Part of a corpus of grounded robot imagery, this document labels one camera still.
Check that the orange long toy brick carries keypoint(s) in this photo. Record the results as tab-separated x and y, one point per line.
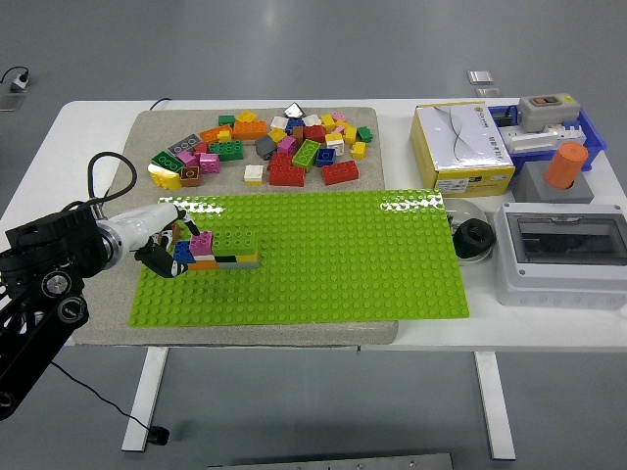
250	129
210	133

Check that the brown square toy brick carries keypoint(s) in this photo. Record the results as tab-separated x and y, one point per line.
190	177

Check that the grey square block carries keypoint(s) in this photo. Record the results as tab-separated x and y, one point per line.
531	188

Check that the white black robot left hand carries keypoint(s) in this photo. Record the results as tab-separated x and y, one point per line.
142	222

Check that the black stacked toy brick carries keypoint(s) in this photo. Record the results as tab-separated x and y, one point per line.
224	258

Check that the magenta square toy brick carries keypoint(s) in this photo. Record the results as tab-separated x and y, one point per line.
202	243

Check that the silver floor plate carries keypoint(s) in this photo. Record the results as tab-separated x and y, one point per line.
480	77
488	92

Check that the white round dish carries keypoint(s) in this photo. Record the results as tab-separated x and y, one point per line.
467	210

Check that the blue square toy brick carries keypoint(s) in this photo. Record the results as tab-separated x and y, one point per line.
325	157

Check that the grey metal plate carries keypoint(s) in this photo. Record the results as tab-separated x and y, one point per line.
343	464

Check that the dark green long brick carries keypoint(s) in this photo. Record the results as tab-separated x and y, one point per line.
166	160
226	151

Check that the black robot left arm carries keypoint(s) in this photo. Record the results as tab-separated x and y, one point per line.
49	240

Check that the yellow long toy brick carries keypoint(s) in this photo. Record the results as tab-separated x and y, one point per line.
166	180

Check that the small yellow toy brick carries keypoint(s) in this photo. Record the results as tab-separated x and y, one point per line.
225	136
358	150

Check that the white electrical socket part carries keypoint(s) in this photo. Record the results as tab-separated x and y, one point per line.
531	142

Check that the yellow and white cardboard box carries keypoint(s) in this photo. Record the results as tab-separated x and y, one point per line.
460	142

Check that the small dark green brick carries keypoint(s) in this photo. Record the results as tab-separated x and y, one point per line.
365	134
226	120

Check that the white and yellow brick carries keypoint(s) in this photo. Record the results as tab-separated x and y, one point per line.
254	173

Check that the grey stacked toy brick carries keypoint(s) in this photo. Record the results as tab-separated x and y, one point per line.
239	266

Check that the white circuit breakers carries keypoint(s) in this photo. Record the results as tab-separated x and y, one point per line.
570	133

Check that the grey electrical enclosure box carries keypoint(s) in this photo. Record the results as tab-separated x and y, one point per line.
539	289

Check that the blue stacked toy brick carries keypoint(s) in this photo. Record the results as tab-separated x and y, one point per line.
183	252

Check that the white table leg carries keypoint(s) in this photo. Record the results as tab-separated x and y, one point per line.
495	406
144	396

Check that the black hexagonal nut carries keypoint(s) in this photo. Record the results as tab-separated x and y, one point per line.
474	240

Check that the red long toy brick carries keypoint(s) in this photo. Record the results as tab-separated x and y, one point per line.
286	176
340	173

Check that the floor socket with plug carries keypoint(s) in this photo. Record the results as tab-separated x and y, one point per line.
19	84

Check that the black electrical module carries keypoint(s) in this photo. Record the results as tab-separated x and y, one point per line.
504	119

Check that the green studded baseplate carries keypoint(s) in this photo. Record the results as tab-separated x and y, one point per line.
328	259

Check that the small red toy brick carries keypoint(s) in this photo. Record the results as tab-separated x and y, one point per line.
201	148

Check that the orange cylinder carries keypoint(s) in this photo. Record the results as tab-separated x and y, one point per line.
565	166

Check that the yellow stacked toy brick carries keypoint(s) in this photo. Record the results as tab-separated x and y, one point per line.
247	257

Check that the blue plastic bin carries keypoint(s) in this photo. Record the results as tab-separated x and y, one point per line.
595	137

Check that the small pink toy brick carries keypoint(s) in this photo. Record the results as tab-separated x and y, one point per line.
338	129

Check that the shiny silver black brick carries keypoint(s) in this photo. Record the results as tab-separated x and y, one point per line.
294	110

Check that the dark grey toy brick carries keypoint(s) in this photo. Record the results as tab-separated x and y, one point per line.
266	146

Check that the white square toy brick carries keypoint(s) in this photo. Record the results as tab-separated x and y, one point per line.
335	144

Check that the brown narrow toy brick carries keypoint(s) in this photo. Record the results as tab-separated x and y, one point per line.
298	136

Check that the orange stacked toy brick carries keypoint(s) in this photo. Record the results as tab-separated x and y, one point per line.
205	266

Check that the white stacked toy brick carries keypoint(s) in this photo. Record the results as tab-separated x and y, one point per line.
205	258

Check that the grey long toy brick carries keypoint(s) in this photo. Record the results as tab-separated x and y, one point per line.
185	144

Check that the pink square toy brick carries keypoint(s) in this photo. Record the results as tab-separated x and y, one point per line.
209	164

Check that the grey-brown table mat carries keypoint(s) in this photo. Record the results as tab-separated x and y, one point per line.
108	318

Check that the grey floor cover plate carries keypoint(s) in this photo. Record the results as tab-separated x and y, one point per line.
10	103

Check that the lime green stacked long brick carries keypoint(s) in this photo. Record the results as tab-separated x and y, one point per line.
235	240

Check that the grey push-button switch box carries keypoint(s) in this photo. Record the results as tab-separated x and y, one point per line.
546	115

